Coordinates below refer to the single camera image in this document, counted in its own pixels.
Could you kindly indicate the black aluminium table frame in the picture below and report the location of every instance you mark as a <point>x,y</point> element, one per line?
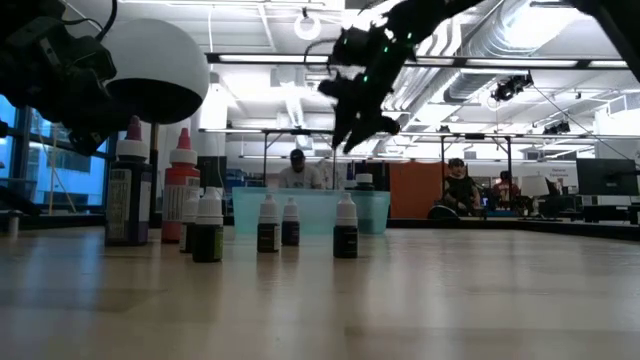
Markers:
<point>500,226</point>

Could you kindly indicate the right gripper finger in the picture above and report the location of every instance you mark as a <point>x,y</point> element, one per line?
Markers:
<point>344,122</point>
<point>375,125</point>

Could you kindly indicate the black ceiling spotlight cluster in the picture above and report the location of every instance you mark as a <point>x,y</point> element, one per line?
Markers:
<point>510,87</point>
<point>557,127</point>

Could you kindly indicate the large red colouring bottle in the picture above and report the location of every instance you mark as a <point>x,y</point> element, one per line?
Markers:
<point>177,190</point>

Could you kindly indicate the small white-capped colouring bottle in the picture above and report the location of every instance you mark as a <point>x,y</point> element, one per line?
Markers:
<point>268,235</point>
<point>345,240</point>
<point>186,235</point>
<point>290,232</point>

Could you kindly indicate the teal translucent plastic bin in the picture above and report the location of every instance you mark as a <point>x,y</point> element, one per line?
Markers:
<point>315,212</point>

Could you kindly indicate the small green colouring bottle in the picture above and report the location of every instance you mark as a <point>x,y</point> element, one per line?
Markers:
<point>207,240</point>

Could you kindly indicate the large glass window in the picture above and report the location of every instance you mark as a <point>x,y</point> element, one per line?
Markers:
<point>65,175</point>

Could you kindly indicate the black computer monitor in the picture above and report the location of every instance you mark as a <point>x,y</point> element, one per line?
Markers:
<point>607,176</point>

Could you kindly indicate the black background box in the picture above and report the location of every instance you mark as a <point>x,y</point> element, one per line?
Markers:
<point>212,172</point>

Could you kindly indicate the white globe table lamp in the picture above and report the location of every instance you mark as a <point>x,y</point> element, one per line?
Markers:
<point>160,55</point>

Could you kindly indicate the orange partition wall panel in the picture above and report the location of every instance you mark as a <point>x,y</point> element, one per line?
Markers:
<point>415,190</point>

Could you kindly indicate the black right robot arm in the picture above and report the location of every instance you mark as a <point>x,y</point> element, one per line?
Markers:
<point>435,12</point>

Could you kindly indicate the large blue-capped colouring bottle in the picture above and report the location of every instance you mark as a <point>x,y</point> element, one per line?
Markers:
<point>350,184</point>

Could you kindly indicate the small grey post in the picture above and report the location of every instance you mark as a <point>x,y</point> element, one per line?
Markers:
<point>13,222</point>

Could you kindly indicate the small white shade lamp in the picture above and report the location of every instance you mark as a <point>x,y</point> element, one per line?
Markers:
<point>534,186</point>

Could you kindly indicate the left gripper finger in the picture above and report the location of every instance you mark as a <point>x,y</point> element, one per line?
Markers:
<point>116,97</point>
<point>95,130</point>

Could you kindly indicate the silver ventilation duct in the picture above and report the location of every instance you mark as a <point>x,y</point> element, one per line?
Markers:
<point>470,85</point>

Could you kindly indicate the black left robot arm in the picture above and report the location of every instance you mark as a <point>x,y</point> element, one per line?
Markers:
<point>20,12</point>

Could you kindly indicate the large black-capped colouring bottle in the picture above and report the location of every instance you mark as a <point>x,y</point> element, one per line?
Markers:
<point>364,179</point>

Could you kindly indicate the large purple-capped colouring bottle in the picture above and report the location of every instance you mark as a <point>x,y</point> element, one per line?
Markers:
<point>127,205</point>

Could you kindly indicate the black overhead light bar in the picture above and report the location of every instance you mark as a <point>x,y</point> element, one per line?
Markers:
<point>250,58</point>

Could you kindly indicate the person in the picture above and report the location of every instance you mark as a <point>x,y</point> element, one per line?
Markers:
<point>459,187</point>
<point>299,172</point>
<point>505,187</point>

